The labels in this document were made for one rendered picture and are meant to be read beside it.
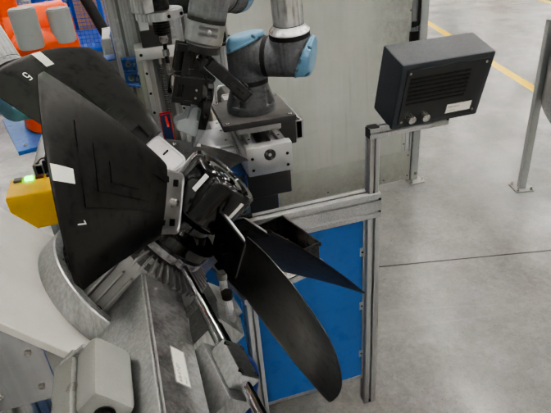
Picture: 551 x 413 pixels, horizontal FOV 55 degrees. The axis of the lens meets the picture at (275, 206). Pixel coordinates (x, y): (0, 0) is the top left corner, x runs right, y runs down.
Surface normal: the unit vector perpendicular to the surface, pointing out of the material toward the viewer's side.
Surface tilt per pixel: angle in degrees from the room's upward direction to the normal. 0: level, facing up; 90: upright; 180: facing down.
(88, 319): 69
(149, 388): 40
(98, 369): 27
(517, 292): 0
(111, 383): 50
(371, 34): 90
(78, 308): 62
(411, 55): 15
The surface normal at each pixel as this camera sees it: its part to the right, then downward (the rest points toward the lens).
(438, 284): -0.07, -0.86
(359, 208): 0.29, 0.46
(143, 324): -0.67, -0.53
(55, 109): 0.88, -0.34
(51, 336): 0.69, -0.71
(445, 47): 0.00, -0.71
